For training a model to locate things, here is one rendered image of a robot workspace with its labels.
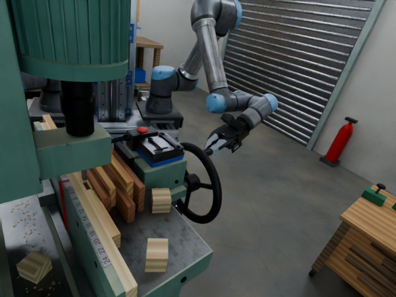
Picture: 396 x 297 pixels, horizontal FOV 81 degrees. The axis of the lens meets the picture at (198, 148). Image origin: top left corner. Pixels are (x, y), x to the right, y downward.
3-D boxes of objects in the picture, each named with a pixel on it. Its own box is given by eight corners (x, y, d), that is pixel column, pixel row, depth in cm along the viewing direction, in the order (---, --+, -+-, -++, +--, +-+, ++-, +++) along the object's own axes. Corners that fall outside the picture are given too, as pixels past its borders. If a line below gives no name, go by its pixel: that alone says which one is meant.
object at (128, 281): (137, 302, 38) (138, 284, 35) (125, 310, 36) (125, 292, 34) (49, 135, 74) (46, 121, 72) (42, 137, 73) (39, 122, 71)
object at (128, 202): (134, 220, 52) (135, 204, 49) (127, 223, 51) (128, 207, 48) (96, 164, 66) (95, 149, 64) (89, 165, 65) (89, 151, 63)
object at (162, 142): (182, 159, 66) (185, 142, 63) (148, 169, 59) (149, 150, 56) (158, 138, 74) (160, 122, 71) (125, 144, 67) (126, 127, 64)
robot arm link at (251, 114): (260, 112, 84) (244, 104, 89) (252, 119, 83) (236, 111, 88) (261, 126, 90) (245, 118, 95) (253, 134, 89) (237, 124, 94)
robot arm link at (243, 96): (223, 89, 96) (243, 96, 88) (242, 89, 102) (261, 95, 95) (220, 108, 99) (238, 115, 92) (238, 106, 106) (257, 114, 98)
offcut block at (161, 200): (151, 213, 54) (152, 201, 52) (150, 200, 58) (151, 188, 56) (170, 212, 56) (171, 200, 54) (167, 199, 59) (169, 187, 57)
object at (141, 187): (143, 210, 55) (145, 186, 51) (137, 213, 54) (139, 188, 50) (102, 155, 70) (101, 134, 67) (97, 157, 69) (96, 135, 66)
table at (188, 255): (237, 249, 57) (244, 233, 54) (116, 336, 38) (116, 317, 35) (128, 137, 94) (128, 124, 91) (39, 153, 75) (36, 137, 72)
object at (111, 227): (120, 247, 46) (120, 233, 44) (110, 251, 44) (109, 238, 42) (50, 125, 80) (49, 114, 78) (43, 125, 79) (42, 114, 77)
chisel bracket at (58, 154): (112, 169, 52) (112, 136, 48) (38, 188, 44) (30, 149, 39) (100, 152, 57) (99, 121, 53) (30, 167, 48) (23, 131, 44)
